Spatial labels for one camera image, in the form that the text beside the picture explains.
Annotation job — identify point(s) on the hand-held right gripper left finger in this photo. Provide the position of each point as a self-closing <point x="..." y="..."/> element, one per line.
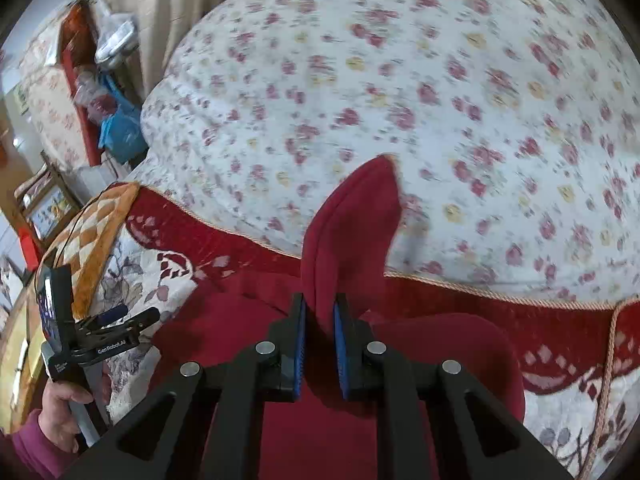
<point x="300" y="342"/>

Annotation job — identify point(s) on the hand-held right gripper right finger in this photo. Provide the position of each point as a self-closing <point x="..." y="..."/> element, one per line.
<point x="340" y="350"/>

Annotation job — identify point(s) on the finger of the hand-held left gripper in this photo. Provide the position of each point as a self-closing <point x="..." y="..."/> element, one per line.
<point x="146" y="319"/>
<point x="112" y="313"/>

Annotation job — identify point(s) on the red garment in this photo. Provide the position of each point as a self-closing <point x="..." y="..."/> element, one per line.
<point x="350" y="230"/>

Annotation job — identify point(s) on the person's left forearm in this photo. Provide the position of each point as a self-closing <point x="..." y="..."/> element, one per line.
<point x="35" y="452"/>

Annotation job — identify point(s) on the person's left hand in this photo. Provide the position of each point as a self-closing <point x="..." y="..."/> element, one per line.
<point x="62" y="410"/>

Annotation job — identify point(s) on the orange checkered mat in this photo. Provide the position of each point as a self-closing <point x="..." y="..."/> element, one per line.
<point x="85" y="245"/>

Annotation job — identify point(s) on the red and white floral blanket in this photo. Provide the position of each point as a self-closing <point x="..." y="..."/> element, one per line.
<point x="210" y="255"/>

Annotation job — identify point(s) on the wooden framed picture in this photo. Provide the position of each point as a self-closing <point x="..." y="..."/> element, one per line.
<point x="47" y="210"/>

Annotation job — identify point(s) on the blue plastic bag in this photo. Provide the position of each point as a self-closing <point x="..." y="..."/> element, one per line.
<point x="120" y="132"/>

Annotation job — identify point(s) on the clear plastic bag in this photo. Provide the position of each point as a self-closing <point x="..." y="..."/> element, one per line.
<point x="92" y="95"/>
<point x="117" y="40"/>

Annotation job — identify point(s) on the red headboard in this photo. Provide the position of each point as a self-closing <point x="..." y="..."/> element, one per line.
<point x="80" y="50"/>

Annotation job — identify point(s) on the white floral quilt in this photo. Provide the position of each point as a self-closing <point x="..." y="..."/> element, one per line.
<point x="380" y="90"/>

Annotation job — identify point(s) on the beige curtain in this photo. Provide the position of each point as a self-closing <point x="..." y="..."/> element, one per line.
<point x="155" y="5"/>

